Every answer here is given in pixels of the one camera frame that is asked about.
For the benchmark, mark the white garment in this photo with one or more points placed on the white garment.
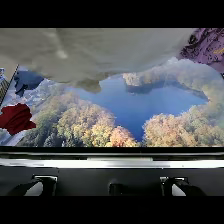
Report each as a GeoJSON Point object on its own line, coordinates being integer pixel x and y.
{"type": "Point", "coordinates": [100, 50]}

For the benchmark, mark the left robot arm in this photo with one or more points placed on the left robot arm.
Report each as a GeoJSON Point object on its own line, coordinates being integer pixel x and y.
{"type": "Point", "coordinates": [46, 186]}

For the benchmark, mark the blue garment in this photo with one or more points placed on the blue garment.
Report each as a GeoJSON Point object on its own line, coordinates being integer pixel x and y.
{"type": "Point", "coordinates": [26, 81]}

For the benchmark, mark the red garment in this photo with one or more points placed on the red garment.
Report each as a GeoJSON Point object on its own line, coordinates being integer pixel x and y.
{"type": "Point", "coordinates": [16, 118]}

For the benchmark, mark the purple patterned garment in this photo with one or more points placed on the purple patterned garment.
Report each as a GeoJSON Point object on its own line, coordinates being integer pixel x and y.
{"type": "Point", "coordinates": [208, 46]}

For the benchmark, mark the silver frame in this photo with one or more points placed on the silver frame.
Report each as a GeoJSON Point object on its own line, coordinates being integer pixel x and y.
{"type": "Point", "coordinates": [110, 163]}

